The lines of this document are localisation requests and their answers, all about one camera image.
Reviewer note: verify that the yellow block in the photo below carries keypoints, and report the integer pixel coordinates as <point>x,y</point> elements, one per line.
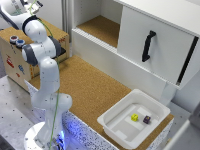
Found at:
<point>134,117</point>

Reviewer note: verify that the white cabinet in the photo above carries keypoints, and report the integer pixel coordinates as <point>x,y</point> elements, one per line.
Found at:
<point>100,58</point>

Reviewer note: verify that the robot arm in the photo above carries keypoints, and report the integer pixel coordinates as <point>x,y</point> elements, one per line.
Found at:
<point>49,78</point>

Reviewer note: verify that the white sliding door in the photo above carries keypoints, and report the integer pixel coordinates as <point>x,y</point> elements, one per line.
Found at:
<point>131,33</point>

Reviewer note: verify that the wooden drawer box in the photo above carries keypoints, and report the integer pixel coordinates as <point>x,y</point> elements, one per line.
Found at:
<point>11,68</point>

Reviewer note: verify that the blue button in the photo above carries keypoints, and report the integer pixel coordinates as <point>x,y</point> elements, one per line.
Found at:
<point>20,42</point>

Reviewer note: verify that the purple block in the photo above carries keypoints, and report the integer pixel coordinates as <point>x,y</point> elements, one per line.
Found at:
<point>146,119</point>

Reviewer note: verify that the white plastic box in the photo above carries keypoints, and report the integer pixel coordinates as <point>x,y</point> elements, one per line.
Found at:
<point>116,128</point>

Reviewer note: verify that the red button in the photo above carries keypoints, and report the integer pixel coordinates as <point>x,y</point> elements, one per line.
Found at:
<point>14,39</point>

